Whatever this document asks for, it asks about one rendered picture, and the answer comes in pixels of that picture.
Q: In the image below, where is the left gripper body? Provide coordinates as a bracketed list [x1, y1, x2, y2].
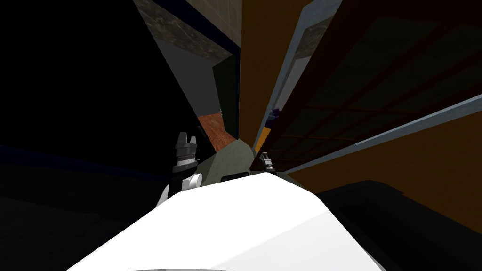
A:
[175, 142, 199, 159]

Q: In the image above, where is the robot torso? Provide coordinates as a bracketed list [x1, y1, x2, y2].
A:
[65, 171, 389, 271]

